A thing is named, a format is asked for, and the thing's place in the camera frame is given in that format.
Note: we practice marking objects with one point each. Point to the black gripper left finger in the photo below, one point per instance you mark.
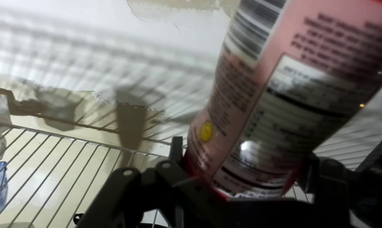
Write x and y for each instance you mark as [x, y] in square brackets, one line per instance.
[169, 191]

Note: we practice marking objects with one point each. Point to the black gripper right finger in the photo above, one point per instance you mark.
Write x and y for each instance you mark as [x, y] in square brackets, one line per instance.
[346, 191]

